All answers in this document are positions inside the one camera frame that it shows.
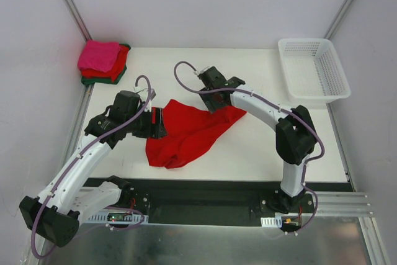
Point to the right grey cable duct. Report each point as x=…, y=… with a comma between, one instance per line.
x=271, y=222

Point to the grey cable duct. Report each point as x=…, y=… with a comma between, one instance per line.
x=117, y=218
x=271, y=222

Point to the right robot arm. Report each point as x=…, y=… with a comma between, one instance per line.
x=294, y=129

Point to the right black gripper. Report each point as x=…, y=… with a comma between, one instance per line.
x=217, y=100

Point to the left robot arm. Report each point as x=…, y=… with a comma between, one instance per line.
x=57, y=212

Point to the folded red t shirt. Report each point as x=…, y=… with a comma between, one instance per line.
x=118, y=67

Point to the red t shirt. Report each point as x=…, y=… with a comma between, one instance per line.
x=190, y=134
x=118, y=67

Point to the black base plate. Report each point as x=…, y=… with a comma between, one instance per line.
x=214, y=203

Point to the white plastic basket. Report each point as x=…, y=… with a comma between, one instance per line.
x=312, y=71

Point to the folded green t shirt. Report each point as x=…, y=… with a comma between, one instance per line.
x=86, y=81

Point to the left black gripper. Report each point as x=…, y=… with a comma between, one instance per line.
x=157, y=123

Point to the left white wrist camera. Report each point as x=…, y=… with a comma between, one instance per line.
x=146, y=96

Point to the folded pink t shirt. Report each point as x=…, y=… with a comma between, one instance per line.
x=98, y=56

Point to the left grey cable duct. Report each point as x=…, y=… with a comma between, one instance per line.
x=117, y=218

